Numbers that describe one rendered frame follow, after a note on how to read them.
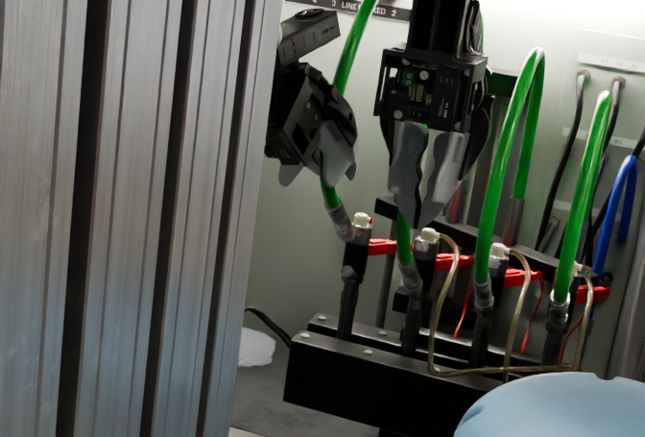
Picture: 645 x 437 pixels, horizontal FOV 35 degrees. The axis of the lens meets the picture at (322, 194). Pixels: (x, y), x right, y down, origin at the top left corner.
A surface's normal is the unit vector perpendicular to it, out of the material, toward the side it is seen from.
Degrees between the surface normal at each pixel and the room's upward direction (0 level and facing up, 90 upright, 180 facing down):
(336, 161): 75
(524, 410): 7
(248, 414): 0
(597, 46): 90
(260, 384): 0
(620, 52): 90
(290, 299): 90
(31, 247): 90
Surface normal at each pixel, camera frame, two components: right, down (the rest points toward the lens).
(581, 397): 0.02, -0.95
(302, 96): 0.86, 0.03
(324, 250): -0.31, 0.22
